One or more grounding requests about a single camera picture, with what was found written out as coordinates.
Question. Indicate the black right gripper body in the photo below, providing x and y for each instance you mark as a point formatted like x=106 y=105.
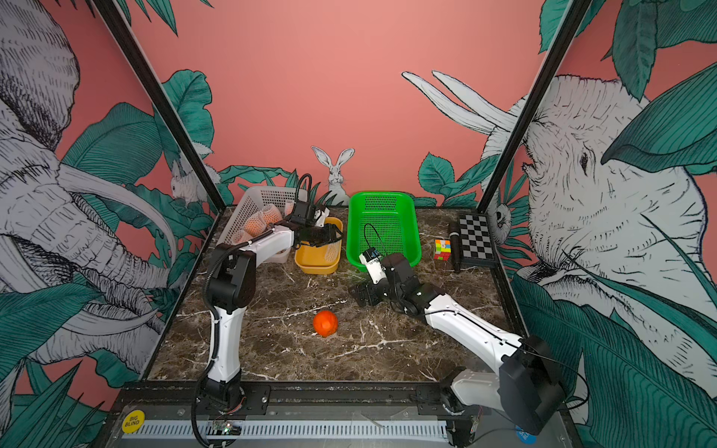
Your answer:
x=386 y=293

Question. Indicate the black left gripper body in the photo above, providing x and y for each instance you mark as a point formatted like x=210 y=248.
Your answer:
x=321 y=235

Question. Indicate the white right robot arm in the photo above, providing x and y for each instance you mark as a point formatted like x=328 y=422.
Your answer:
x=522 y=379

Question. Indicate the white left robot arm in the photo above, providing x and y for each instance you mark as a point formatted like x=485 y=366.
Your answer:
x=230 y=288

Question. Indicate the yellow plastic tub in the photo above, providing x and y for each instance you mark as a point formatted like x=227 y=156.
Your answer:
x=323 y=260

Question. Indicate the colourful rubiks cube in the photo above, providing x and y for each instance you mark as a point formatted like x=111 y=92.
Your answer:
x=443 y=250

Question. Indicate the white plastic perforated basket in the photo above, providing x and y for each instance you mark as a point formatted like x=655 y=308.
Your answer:
x=252 y=210

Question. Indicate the netted orange lower left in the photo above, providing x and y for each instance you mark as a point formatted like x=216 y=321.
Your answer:
x=240 y=237

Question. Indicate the green plastic perforated basket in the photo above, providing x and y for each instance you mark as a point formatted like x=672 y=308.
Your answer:
x=383 y=220

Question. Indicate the black cylindrical microphone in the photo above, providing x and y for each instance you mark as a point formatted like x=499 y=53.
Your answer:
x=455 y=245

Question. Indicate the black white folding chessboard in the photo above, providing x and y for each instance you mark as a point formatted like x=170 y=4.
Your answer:
x=476 y=244

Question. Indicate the blue round sticker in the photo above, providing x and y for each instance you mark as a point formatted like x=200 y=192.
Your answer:
x=525 y=437

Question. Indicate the yellow round sticker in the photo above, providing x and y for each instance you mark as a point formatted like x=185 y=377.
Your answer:
x=133 y=422

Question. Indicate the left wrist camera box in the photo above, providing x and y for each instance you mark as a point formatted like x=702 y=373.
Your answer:
x=309 y=215

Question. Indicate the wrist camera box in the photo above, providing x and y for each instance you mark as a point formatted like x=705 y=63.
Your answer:
x=309 y=215
x=371 y=260

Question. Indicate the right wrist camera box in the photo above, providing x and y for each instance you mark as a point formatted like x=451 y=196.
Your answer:
x=371 y=260

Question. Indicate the white slotted front rail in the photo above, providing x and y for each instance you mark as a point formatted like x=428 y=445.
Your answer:
x=425 y=431

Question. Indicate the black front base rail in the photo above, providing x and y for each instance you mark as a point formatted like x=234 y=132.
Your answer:
x=429 y=398

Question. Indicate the black frame post left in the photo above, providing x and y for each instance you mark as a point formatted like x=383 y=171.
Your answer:
x=120 y=30

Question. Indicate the black frame post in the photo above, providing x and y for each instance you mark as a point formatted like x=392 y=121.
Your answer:
x=120 y=30
x=567 y=30

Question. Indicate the black frame post right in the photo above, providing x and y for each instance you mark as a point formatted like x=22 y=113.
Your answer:
x=567 y=30

